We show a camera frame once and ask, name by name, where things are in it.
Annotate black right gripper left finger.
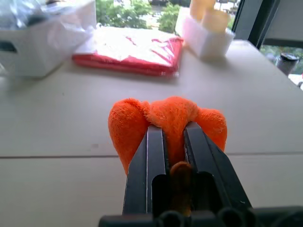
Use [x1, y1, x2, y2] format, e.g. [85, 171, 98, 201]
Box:
[122, 124, 171, 215]

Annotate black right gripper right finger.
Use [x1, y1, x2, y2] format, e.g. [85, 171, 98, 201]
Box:
[183, 122, 252, 211]

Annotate orange plush toy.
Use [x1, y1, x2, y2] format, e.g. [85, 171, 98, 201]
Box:
[108, 96, 228, 176]

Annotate clear plastic bag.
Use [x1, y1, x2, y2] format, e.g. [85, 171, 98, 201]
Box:
[0, 0, 71, 30]

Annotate red and white folded cloth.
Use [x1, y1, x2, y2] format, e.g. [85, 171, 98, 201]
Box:
[71, 26, 185, 77]

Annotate black cylindrical container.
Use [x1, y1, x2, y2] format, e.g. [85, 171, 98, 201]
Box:
[276, 52, 300, 77]

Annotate small white box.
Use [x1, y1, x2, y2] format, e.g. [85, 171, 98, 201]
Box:
[175, 7, 236, 60]

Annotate white storage box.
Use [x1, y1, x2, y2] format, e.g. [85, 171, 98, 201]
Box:
[0, 0, 97, 79]

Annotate dark window frame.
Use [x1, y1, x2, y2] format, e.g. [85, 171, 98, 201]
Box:
[232, 0, 303, 49]

